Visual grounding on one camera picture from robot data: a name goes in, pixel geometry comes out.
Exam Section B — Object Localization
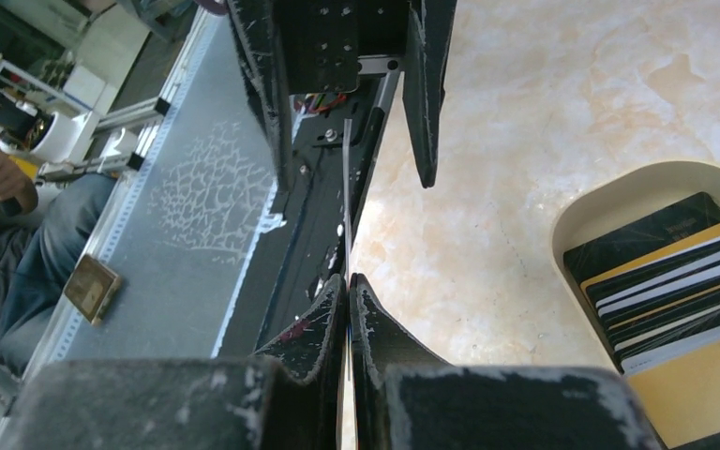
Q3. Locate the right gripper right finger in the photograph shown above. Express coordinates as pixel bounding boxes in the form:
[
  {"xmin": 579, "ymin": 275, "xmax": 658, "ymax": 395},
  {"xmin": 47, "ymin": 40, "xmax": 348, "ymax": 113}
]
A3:
[{"xmin": 348, "ymin": 274, "xmax": 659, "ymax": 449}]

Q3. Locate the seated person in jeans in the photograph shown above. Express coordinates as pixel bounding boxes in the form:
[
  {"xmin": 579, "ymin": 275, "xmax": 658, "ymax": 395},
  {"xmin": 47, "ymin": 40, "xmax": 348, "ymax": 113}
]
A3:
[{"xmin": 0, "ymin": 152, "xmax": 116, "ymax": 376}]

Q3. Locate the yellow card in holder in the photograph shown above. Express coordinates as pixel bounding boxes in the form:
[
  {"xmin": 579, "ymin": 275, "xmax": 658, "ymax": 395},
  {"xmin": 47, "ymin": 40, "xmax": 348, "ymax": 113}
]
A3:
[{"xmin": 579, "ymin": 223, "xmax": 720, "ymax": 293}]

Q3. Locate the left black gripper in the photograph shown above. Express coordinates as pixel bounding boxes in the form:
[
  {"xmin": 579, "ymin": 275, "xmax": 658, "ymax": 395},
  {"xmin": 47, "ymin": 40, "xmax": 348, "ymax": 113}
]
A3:
[{"xmin": 226, "ymin": 0, "xmax": 458, "ymax": 191}]

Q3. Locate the small brown box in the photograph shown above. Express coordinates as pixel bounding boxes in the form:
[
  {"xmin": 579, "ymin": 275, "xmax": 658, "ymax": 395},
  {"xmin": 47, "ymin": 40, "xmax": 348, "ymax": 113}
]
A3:
[{"xmin": 63, "ymin": 254, "xmax": 123, "ymax": 325}]

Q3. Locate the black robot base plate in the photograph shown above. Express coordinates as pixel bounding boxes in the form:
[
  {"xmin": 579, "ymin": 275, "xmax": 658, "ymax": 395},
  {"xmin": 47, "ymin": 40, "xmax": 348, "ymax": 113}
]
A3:
[{"xmin": 217, "ymin": 56, "xmax": 402, "ymax": 357}]

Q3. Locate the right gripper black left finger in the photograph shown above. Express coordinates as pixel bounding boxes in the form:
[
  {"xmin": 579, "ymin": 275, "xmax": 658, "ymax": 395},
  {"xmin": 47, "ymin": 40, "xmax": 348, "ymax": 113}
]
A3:
[{"xmin": 0, "ymin": 275, "xmax": 347, "ymax": 449}]

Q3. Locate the black card in holder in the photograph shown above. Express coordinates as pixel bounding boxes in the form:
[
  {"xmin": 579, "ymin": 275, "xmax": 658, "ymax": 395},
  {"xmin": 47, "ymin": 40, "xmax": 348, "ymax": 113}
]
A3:
[{"xmin": 562, "ymin": 192, "xmax": 720, "ymax": 283}]

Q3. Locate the cream card holder tray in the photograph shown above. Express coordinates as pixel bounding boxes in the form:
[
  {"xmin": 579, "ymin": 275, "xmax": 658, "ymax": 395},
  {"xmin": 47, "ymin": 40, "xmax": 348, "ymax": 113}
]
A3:
[{"xmin": 548, "ymin": 159, "xmax": 720, "ymax": 450}]

